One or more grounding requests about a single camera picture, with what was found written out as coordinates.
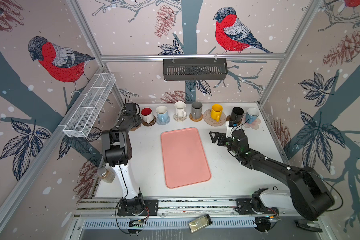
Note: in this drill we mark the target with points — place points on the brown round wooden coaster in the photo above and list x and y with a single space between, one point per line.
229 120

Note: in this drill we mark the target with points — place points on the round bunny print coaster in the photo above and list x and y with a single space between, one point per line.
210 121

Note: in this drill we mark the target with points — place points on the light blue mug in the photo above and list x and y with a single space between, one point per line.
162 112

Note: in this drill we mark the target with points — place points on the tan paw shaped coaster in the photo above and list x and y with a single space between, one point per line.
135 128

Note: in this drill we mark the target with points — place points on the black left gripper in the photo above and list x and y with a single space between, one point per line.
139 119

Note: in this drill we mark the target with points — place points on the grey round felt coaster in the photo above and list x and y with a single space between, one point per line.
159 122

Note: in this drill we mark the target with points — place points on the pink rectangular tray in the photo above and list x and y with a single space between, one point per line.
184 158

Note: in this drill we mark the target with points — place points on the grey mug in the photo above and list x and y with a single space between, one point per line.
196 112

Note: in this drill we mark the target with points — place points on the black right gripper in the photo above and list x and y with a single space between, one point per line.
221 137

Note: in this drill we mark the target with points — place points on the fallen spice jar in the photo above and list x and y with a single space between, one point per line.
200 223

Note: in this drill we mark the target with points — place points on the white wire mesh shelf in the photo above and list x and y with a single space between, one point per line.
86 114

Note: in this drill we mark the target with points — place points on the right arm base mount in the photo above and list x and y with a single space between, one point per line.
255 206

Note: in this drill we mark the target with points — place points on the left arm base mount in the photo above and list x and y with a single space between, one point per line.
139 209

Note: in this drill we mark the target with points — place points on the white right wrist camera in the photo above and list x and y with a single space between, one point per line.
229 131

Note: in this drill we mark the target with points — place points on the red interior white mug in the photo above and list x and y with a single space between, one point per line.
147 115

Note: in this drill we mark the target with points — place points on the black clamp tool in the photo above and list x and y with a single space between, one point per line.
308 226

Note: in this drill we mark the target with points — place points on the brown rattan woven coaster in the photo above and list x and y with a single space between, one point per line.
196 120

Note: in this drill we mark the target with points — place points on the black hanging wire basket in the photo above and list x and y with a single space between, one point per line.
195 69

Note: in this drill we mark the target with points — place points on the dark brown glossy coaster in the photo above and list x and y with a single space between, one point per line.
151 123

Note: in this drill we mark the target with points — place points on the yellow mug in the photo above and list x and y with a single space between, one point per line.
216 112

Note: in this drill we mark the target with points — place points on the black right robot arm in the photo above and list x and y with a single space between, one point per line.
307 194

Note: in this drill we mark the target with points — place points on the black mug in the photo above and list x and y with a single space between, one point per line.
237 113

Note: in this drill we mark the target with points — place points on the white blue handled mug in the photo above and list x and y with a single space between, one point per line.
251 115

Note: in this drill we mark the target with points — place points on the white faceted mug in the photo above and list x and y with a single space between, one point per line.
180 109

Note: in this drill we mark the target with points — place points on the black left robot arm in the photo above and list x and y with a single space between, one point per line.
117 151

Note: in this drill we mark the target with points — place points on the pink flower shaped coaster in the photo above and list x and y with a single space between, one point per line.
254 125

